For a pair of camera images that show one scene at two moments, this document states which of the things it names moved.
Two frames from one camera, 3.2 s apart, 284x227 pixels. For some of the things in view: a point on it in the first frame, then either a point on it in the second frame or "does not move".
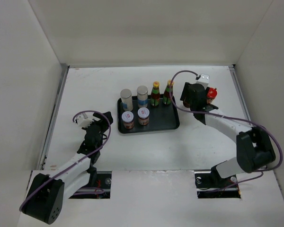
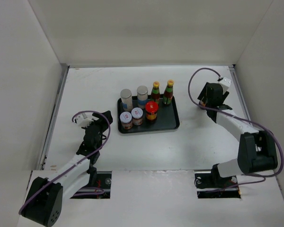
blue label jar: x=142 y=95 does not move
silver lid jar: x=127 y=100 does not move
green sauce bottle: x=167 y=99 does not move
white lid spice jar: x=128 y=118 does not move
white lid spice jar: x=143 y=114 → x=137 y=113
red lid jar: x=186 y=103 → x=151 y=108
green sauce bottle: x=155 y=94 does not move
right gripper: x=185 y=91 → x=203 y=92
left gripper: x=105 y=124 does not move
